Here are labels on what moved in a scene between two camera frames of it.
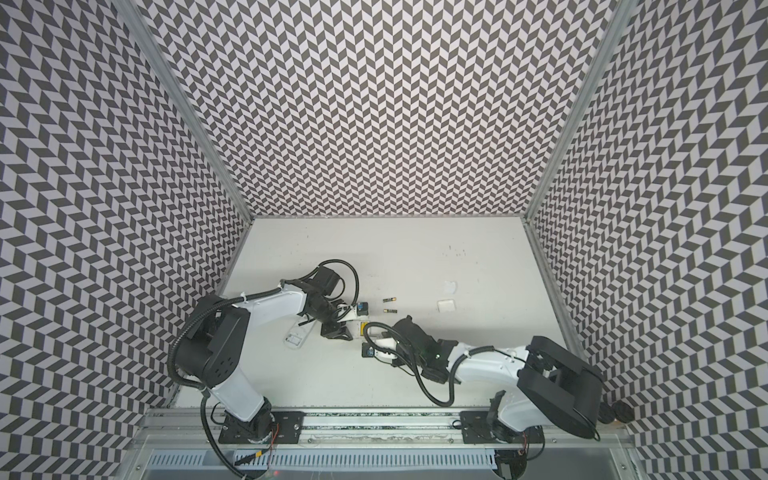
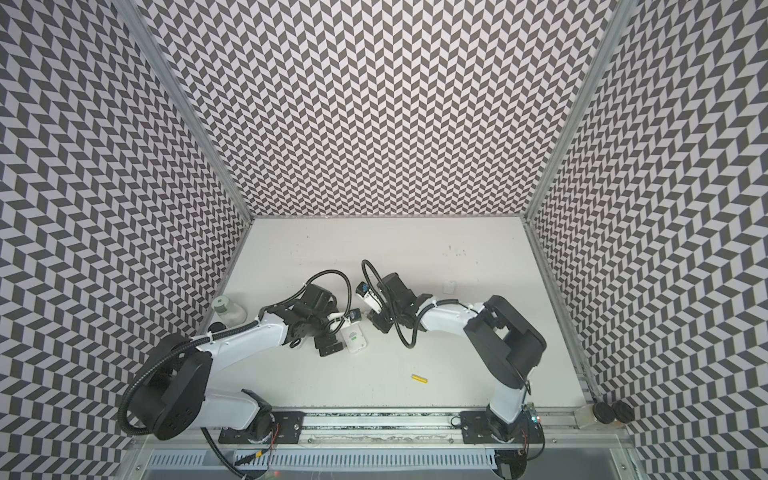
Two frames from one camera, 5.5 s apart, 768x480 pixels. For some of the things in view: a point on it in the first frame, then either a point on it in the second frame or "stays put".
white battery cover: (450, 287) stays put
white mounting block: (367, 351) to (363, 290)
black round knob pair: (619, 411) stays put
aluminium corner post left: (134, 18) stays put
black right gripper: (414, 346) to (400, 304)
